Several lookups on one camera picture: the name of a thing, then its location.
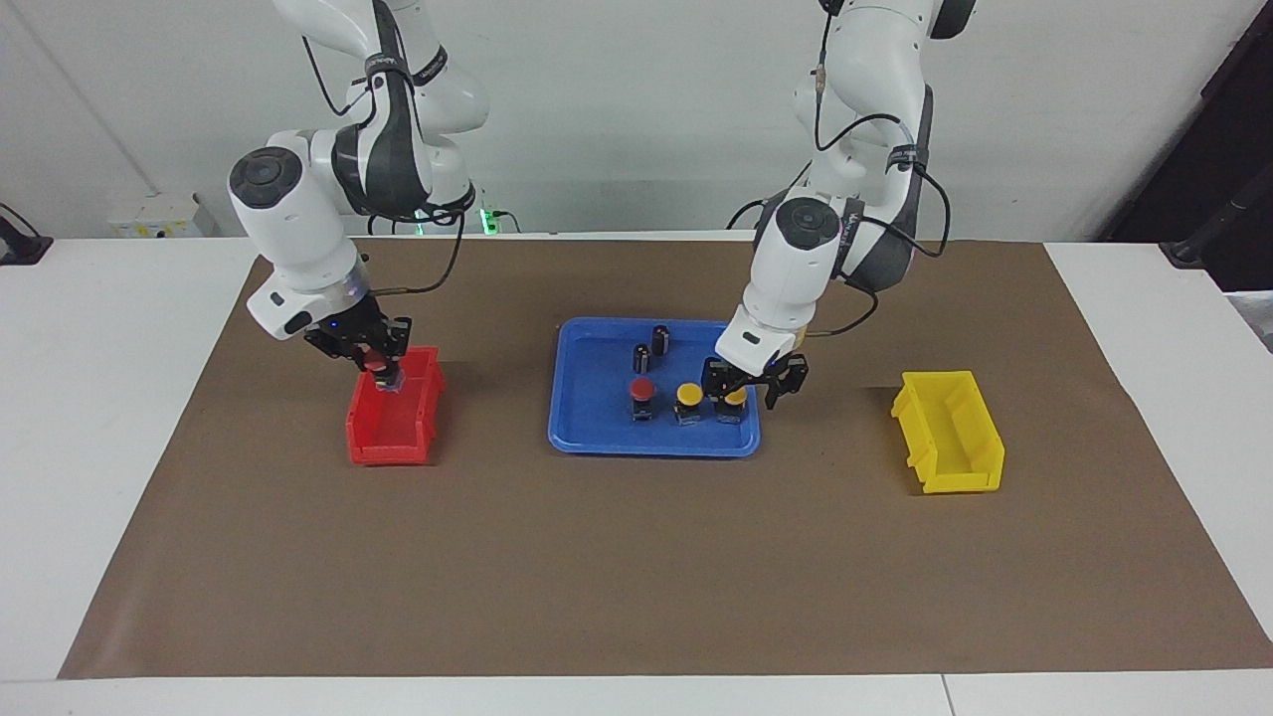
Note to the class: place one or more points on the blue plastic tray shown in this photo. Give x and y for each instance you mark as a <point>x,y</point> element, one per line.
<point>597,418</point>

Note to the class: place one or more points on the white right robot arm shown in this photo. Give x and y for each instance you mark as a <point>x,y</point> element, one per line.
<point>298,229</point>

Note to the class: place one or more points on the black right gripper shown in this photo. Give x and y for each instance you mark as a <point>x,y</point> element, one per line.
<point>363,333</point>

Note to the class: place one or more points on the yellow plastic storage bin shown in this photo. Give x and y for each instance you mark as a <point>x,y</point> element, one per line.
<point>950,443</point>

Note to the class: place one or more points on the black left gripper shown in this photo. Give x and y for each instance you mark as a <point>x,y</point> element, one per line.
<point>756,380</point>

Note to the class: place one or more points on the dark panel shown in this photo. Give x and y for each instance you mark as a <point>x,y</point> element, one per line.
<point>1193,119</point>

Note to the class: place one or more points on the power strip with green light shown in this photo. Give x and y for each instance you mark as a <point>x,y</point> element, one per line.
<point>497,221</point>

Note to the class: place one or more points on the black clamp on table edge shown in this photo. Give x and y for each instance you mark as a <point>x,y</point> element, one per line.
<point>20,244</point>

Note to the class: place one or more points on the brown paper table mat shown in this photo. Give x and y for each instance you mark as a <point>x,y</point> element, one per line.
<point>636,567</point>

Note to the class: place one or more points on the red push button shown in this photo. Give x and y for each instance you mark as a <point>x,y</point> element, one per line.
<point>382,369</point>
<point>642,389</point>

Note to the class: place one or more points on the red plastic storage bin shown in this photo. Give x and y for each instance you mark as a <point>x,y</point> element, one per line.
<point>388,433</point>

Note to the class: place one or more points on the white wall socket box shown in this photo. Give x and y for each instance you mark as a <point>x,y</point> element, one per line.
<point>159,217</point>

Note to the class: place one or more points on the yellow push button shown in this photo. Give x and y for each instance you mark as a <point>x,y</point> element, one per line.
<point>734,400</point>
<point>688,395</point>

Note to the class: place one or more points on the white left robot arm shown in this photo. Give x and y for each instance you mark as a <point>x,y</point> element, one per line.
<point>855,129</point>

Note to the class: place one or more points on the black stand bar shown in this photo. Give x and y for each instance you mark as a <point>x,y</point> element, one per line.
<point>1218,224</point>

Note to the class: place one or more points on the black push button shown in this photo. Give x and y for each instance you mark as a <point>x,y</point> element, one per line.
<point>660,338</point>
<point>641,358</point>

